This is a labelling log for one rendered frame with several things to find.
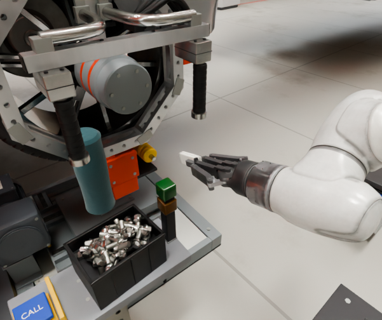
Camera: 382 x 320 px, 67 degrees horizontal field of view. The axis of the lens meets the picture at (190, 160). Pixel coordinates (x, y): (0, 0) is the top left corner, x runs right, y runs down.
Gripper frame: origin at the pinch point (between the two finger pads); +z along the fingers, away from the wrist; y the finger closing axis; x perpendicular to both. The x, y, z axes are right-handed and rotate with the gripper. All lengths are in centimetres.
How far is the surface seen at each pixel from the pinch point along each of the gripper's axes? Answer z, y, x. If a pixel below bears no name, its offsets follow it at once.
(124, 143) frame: 31.9, 1.6, 0.9
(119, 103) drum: 12.7, 8.4, -16.1
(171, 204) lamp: 1.8, 7.3, 9.8
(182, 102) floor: 151, -116, 31
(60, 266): 52, 32, 43
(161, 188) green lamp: 1.6, 9.3, 4.1
